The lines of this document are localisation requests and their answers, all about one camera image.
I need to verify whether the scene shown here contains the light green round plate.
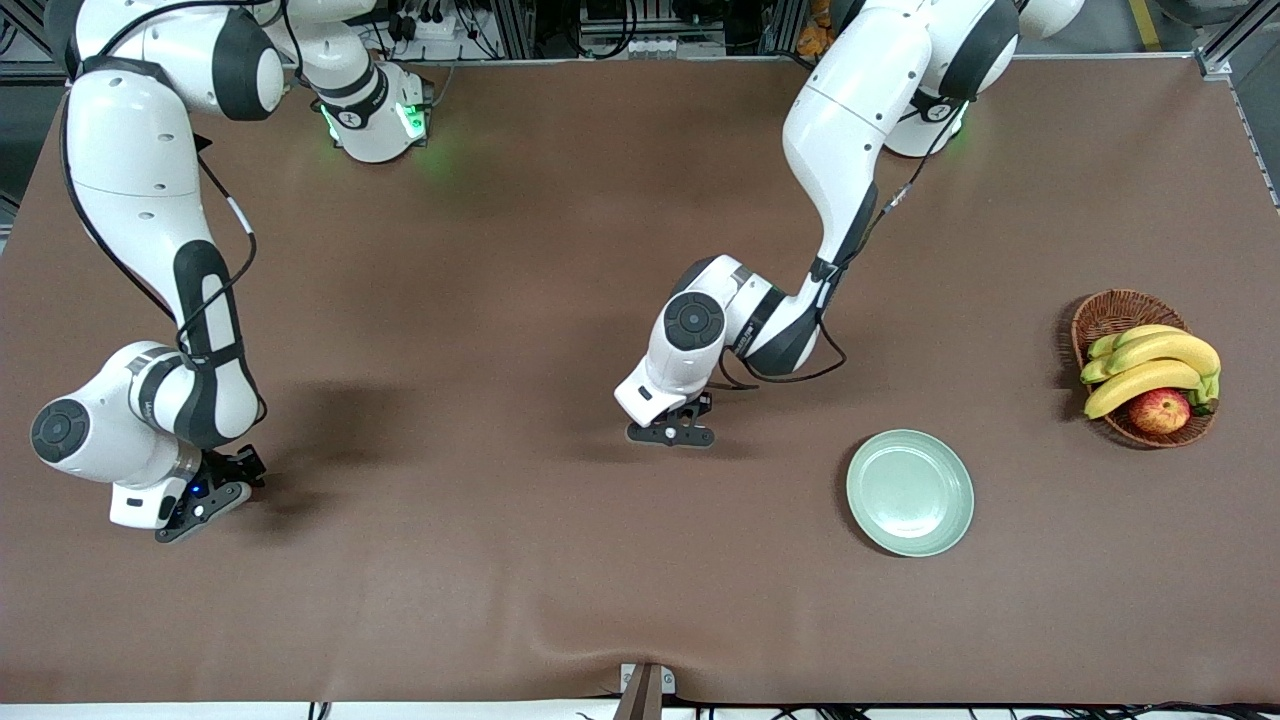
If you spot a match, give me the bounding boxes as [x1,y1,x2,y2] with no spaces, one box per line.
[846,429,975,558]

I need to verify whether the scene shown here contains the brown table mat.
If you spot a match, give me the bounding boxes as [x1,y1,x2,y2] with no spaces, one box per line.
[0,57,1280,706]

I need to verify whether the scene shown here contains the white power strip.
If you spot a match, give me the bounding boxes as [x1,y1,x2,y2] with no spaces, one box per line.
[585,36,728,59]

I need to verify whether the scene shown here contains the bag of brown buns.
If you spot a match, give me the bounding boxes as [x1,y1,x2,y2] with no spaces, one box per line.
[797,0,839,57]

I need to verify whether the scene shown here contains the brown wicker basket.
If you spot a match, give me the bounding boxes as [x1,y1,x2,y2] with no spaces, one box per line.
[1071,289,1219,449]

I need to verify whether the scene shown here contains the yellow banana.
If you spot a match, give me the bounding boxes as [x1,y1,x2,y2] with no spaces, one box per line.
[1084,360,1206,420]
[1080,332,1222,386]
[1088,324,1186,359]

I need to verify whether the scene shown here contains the power strip with black plugs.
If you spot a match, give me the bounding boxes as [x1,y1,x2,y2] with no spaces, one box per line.
[385,0,461,46]

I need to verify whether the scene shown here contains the red yellow apple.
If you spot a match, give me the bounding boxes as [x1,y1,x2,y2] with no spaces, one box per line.
[1127,388,1192,436]

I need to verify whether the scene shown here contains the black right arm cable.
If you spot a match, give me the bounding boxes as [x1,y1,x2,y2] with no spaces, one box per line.
[58,0,261,346]

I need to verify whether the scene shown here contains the grey metal table bracket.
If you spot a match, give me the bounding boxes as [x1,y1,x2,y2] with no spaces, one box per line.
[620,663,676,696]

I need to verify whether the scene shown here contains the brown camera pole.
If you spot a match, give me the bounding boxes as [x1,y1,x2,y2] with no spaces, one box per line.
[612,665,664,720]

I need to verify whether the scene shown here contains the aluminium frame post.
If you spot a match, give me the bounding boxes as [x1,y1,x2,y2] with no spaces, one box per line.
[497,0,536,59]
[765,0,806,56]

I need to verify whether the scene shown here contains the aluminium frame rail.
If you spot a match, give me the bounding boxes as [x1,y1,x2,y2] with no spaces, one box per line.
[1195,0,1280,211]

